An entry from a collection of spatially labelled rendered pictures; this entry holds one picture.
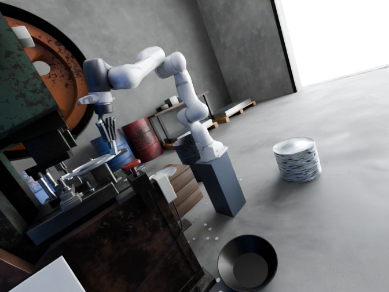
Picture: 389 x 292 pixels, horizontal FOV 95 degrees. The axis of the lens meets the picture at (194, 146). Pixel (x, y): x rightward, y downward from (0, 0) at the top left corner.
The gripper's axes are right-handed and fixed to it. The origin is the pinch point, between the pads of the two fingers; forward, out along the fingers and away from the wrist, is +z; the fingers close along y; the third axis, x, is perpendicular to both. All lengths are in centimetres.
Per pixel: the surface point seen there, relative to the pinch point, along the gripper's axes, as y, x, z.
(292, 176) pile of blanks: 52, -105, 45
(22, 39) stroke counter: -11.6, 16.5, -44.6
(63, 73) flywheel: 36, 45, -39
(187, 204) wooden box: 55, -22, 73
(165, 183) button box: -6.6, -25.5, 15.7
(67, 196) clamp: -25.6, 5.2, 9.5
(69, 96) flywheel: 34, 43, -25
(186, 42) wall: 487, 21, -144
